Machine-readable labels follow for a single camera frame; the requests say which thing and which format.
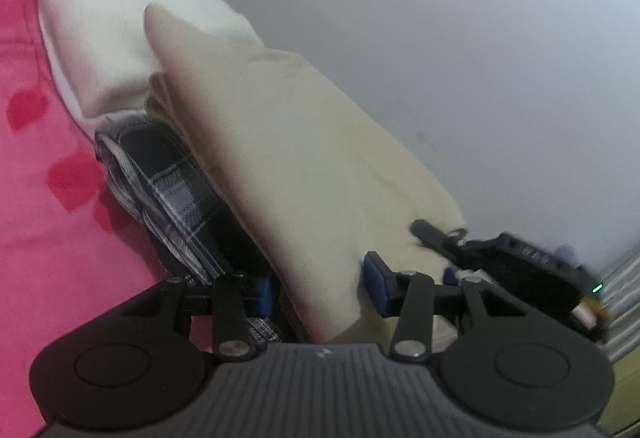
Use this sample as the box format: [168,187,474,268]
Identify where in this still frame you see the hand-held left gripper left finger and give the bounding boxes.
[120,271,275,363]

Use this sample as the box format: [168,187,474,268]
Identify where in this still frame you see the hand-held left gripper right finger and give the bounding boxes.
[362,251,532,363]

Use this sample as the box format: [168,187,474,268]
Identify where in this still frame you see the beige pants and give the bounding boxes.
[144,3,469,344]

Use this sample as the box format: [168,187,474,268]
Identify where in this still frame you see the grey striped cloth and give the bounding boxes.
[597,254,640,361]

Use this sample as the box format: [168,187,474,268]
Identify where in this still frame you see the black and white checked cloth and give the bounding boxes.
[94,115,281,344]

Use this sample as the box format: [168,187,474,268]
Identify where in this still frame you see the pink floral blanket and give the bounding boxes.
[0,0,201,438]

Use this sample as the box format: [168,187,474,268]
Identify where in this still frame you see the white folded cloth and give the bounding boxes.
[36,0,263,124]

